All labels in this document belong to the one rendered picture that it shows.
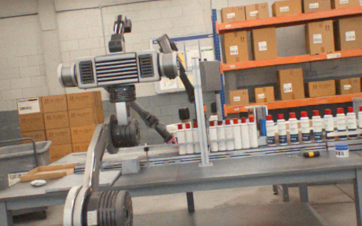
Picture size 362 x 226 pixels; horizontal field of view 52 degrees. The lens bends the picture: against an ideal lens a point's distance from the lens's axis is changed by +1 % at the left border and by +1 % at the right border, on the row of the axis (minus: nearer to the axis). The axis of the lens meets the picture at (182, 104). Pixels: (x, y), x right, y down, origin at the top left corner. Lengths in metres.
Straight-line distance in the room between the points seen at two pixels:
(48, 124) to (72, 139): 0.40
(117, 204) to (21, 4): 6.64
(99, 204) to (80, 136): 4.33
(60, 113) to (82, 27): 2.11
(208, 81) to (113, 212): 1.15
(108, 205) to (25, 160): 3.07
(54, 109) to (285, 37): 4.16
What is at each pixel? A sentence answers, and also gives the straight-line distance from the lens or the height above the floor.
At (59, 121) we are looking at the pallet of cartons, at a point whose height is 0.99.
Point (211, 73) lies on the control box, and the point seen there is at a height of 1.40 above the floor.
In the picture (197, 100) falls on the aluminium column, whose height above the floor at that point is 1.23.
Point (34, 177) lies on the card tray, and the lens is 2.58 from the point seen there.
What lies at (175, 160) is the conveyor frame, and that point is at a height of 0.85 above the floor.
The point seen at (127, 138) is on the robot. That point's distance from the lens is 1.78.
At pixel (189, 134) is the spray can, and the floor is 1.01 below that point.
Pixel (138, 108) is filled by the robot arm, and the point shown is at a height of 1.22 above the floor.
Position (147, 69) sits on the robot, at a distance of 1.75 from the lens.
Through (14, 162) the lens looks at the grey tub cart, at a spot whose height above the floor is 0.70.
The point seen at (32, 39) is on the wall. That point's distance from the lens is 7.59.
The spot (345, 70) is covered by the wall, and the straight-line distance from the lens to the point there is 7.23.
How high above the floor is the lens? 1.34
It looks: 3 degrees down
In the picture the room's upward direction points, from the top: 6 degrees counter-clockwise
